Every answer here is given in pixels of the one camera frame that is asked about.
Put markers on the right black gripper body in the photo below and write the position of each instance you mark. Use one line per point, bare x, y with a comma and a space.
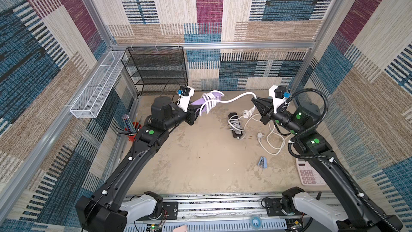
268, 116

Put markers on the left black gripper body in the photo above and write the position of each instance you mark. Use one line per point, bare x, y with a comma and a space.
190, 117

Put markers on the purple power strip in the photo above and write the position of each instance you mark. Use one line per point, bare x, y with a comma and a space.
212, 95

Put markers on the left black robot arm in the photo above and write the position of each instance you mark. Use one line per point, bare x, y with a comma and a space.
105, 210

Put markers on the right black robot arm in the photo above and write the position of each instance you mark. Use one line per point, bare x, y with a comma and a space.
360, 213

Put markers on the black power strip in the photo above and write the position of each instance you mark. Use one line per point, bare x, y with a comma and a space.
235, 125

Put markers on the blue binder clip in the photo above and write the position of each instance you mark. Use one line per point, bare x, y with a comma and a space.
262, 163

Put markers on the red pen cup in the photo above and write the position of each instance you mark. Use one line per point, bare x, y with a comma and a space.
131, 136

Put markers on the pens in red cup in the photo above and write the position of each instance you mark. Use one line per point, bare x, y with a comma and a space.
128, 126

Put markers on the pink white calculator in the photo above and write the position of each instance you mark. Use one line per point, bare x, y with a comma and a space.
308, 175

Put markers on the blue round sticker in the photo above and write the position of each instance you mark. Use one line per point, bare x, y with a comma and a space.
255, 222

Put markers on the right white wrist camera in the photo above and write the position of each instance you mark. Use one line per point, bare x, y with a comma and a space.
279, 96

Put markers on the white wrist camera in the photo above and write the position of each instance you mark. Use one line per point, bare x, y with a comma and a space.
279, 96
185, 93

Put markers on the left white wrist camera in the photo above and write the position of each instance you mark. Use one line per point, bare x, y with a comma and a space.
185, 93

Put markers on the black wire shelf rack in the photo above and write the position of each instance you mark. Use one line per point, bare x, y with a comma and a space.
156, 70

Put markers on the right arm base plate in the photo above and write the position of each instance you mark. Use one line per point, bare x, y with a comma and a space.
282, 207

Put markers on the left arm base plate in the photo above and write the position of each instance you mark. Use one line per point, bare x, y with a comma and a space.
169, 208

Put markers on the aluminium front rail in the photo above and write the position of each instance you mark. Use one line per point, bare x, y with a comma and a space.
224, 213

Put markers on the white mesh wall basket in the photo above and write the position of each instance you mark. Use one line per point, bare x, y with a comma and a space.
92, 98

